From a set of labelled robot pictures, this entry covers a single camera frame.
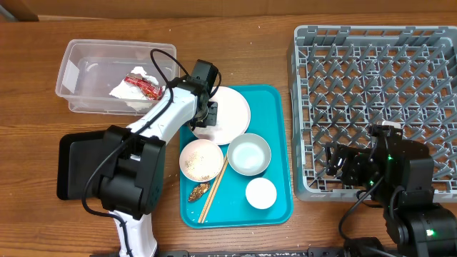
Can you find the teal plastic tray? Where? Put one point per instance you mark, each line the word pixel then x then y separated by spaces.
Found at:
pixel 230 207

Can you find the brown food scrap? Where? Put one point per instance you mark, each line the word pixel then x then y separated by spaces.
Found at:
pixel 199 191

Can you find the wooden chopstick left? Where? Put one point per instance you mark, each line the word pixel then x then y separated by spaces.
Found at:
pixel 210 198

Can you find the red snack wrapper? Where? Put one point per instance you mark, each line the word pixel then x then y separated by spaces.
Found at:
pixel 148 88

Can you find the grey-green ceramic bowl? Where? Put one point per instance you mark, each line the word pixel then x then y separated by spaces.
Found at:
pixel 249 154

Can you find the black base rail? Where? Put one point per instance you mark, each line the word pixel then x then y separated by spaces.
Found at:
pixel 310 252

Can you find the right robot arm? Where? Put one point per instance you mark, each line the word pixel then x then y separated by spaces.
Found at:
pixel 396 173

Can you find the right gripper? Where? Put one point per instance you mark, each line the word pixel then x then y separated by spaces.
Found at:
pixel 353 160

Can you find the small white cup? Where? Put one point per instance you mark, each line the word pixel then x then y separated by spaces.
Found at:
pixel 261 193

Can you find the black tray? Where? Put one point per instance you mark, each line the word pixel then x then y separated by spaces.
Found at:
pixel 78 159

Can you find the clear plastic bin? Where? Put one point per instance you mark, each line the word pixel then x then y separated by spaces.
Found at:
pixel 91 68

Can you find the large white plate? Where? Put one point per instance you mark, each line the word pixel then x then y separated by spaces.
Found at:
pixel 233 118

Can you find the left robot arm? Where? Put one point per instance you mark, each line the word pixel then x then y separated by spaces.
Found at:
pixel 129 179

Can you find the pink bowl with crumbs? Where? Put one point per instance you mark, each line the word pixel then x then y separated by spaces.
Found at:
pixel 201 160

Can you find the white napkin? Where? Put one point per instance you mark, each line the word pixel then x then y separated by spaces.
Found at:
pixel 133 96

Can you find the wooden chopstick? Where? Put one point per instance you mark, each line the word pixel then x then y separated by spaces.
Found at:
pixel 210 198
pixel 216 191

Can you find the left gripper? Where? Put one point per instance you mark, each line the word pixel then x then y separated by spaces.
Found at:
pixel 211 117

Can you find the wooden chopstick right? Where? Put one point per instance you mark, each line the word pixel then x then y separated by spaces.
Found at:
pixel 216 191

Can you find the grey dish rack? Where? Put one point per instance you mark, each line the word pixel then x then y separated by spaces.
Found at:
pixel 344 78

